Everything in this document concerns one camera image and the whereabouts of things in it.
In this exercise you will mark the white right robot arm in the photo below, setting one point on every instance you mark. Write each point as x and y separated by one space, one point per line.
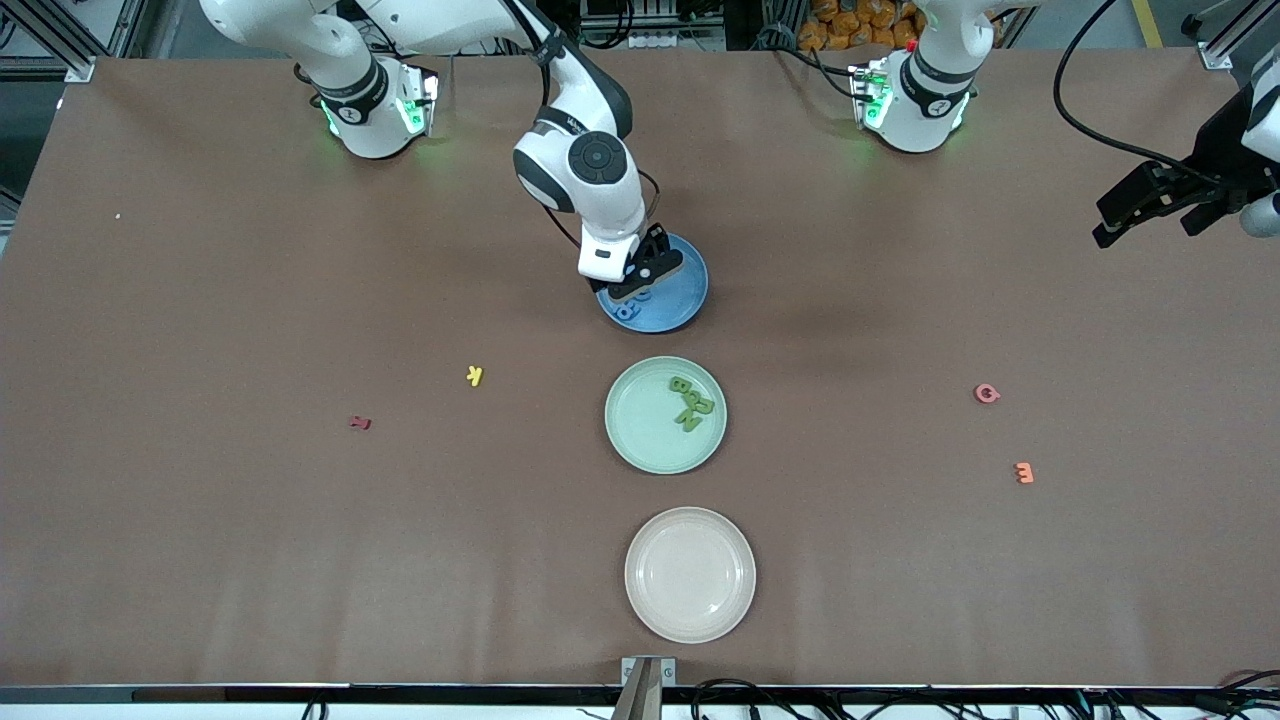
450 25

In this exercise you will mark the pile of orange fruit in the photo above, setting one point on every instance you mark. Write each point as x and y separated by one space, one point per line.
860 25

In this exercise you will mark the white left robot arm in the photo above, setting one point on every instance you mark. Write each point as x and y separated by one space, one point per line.
920 110

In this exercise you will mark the green foam letter N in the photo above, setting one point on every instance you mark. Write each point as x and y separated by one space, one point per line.
688 420

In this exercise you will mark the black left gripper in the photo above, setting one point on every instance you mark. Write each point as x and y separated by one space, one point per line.
1216 143

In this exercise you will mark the blue foam letter E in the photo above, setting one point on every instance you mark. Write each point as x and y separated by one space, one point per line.
636 312

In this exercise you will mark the dark equipment rack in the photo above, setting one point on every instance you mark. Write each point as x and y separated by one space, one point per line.
650 40

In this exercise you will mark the aluminium frame profile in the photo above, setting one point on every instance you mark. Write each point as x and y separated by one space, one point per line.
75 62
1215 55

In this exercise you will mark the blue plate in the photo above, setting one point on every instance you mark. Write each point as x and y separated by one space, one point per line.
685 295

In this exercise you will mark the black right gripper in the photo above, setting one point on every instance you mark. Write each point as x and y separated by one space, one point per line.
655 243

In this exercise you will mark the pale green plate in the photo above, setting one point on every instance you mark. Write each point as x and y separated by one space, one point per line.
650 430

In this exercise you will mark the brown table cover sheet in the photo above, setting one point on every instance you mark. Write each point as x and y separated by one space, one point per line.
500 550

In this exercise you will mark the metal table edge bracket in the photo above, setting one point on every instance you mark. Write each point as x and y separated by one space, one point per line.
632 668

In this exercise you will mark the pink foam letter G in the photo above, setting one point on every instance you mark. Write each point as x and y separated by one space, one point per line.
980 393

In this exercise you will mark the orange foam letter E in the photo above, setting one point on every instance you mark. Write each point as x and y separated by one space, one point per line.
1023 472

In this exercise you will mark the beige pink plate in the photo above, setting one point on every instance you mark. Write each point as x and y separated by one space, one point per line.
690 575

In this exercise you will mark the metal table edge rail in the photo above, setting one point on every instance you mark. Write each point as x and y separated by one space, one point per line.
300 693

